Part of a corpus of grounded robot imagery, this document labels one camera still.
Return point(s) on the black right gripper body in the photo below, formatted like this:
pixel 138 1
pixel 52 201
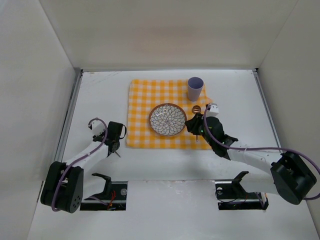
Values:
pixel 195 124

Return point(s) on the copper spoon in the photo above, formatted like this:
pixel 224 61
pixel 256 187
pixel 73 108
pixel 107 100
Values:
pixel 196 109

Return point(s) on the floral patterned ceramic plate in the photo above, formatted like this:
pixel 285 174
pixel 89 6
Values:
pixel 167 119

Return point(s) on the lilac plastic cup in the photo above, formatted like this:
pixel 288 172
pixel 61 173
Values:
pixel 194 88

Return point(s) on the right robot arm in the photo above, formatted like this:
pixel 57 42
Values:
pixel 291 178

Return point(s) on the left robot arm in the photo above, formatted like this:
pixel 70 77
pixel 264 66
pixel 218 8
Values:
pixel 76 184

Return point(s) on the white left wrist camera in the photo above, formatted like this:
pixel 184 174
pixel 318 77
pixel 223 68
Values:
pixel 97 127

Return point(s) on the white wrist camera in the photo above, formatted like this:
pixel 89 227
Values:
pixel 97 127
pixel 212 110

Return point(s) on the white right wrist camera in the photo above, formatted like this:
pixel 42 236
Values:
pixel 212 110

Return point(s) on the left aluminium table rail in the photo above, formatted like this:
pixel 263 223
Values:
pixel 59 154

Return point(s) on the aluminium table rail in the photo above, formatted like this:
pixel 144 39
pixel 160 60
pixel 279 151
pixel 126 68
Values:
pixel 264 100
pixel 59 154

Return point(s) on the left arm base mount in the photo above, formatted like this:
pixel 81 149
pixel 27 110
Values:
pixel 114 200

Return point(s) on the right aluminium table rail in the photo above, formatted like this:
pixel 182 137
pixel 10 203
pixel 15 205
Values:
pixel 264 100

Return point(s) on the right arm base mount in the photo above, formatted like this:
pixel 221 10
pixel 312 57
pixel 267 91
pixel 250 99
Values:
pixel 232 197

